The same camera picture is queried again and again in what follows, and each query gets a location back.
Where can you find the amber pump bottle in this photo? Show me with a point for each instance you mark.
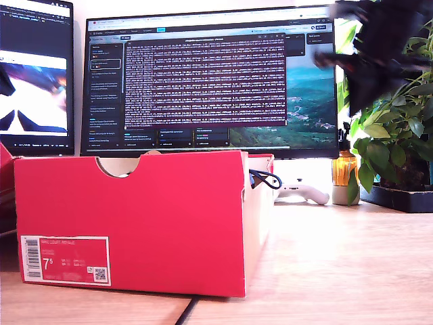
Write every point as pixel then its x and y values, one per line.
pixel 343 169

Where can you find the small white pot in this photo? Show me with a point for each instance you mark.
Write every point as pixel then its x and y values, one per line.
pixel 340 195

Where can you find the wide computer monitor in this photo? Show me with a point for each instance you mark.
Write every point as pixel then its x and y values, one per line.
pixel 203 84

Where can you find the white game controller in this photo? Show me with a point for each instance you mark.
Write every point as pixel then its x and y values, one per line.
pixel 314 196

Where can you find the red shoebox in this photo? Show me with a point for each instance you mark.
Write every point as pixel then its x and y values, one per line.
pixel 135 220

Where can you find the black planter tray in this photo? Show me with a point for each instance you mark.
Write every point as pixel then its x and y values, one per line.
pixel 399 199

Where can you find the small computer monitor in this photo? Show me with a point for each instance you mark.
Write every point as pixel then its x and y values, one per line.
pixel 37 40

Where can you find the green leafy plant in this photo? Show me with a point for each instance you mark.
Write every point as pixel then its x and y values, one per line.
pixel 399 135

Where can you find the blue sneaker white sole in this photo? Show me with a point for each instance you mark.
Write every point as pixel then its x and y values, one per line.
pixel 251 176

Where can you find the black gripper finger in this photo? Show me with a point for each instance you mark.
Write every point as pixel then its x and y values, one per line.
pixel 382 84
pixel 4 76
pixel 5 90
pixel 360 88

